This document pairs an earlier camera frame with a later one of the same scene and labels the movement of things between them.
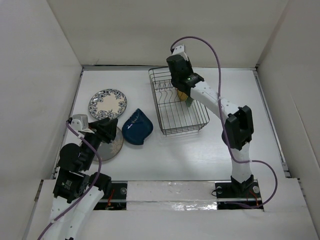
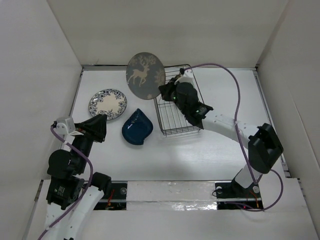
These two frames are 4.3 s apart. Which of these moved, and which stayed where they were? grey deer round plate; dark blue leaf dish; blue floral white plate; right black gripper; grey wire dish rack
Moved: grey deer round plate; right black gripper
Stayed: dark blue leaf dish; blue floral white plate; grey wire dish rack
